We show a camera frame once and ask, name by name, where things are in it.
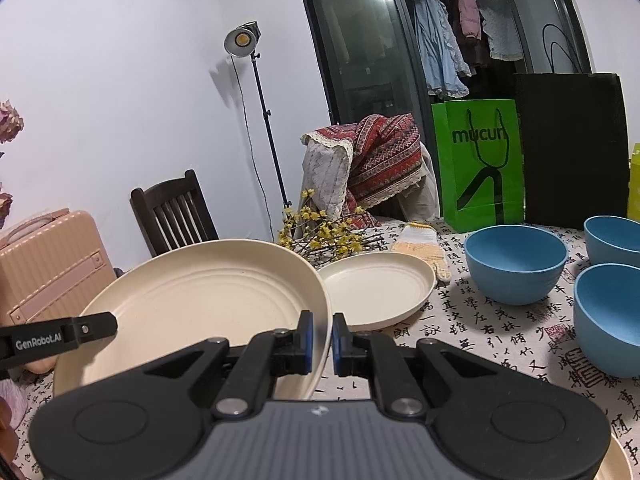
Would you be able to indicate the cream knitted work glove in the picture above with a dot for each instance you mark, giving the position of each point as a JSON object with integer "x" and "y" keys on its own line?
{"x": 420, "y": 247}

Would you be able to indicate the studio light on stand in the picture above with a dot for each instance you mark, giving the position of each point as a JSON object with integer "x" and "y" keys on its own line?
{"x": 240, "y": 40}

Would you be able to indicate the dark sliding glass door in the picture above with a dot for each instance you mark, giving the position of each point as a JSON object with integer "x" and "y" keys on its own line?
{"x": 360, "y": 35}

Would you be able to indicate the dark wooden chair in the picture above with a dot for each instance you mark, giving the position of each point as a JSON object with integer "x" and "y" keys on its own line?
{"x": 172, "y": 215}

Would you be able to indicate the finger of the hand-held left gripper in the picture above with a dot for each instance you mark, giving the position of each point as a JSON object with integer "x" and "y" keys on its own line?
{"x": 90, "y": 329}

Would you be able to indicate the cream plate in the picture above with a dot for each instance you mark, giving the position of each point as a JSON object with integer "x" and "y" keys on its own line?
{"x": 375, "y": 285}
{"x": 200, "y": 290}
{"x": 620, "y": 465}

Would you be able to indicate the yellow-green snack box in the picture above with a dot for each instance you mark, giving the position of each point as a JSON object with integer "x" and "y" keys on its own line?
{"x": 635, "y": 180}

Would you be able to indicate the grey lace-trimmed cushion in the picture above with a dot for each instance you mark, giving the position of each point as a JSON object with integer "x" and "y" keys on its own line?
{"x": 325, "y": 175}

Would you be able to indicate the blue bowl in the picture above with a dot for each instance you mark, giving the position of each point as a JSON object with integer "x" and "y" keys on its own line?
{"x": 617, "y": 245}
{"x": 515, "y": 270}
{"x": 610, "y": 320}

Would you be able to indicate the pink hanging garment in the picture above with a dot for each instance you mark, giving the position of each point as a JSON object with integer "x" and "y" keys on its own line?
{"x": 470, "y": 15}

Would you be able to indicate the red patterned blanket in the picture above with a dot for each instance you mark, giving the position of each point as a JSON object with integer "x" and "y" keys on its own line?
{"x": 385, "y": 160}

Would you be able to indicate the yellow flower branch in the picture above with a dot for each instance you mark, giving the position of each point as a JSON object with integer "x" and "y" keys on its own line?
{"x": 325, "y": 232}

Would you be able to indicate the light blue hanging shirt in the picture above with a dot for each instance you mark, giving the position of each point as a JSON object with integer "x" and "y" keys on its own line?
{"x": 440, "y": 45}

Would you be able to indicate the green paper bag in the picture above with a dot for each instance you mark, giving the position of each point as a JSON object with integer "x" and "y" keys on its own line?
{"x": 480, "y": 180}

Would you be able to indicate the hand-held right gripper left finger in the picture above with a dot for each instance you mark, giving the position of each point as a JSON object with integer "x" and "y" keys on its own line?
{"x": 307, "y": 341}

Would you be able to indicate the dried pink rose bouquet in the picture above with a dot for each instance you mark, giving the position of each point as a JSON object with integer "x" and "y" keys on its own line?
{"x": 9, "y": 120}

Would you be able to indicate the pink hard-shell suitcase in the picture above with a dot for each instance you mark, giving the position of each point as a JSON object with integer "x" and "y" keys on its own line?
{"x": 50, "y": 270}

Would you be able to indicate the white hanging garment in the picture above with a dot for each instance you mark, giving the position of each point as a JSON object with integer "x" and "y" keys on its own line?
{"x": 502, "y": 30}

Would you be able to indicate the black paper bag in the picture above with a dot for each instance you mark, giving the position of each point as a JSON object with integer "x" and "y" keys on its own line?
{"x": 570, "y": 150}

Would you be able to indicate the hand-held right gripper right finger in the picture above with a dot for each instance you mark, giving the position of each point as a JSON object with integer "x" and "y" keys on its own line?
{"x": 340, "y": 342}

